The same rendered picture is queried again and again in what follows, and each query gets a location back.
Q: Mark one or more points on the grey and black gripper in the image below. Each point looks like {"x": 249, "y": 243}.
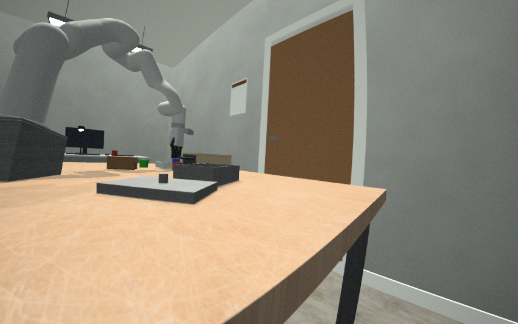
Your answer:
{"x": 176, "y": 139}

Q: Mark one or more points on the brown cardboard box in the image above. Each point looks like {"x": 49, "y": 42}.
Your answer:
{"x": 116, "y": 162}

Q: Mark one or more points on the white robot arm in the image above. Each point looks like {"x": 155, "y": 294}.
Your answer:
{"x": 42, "y": 49}

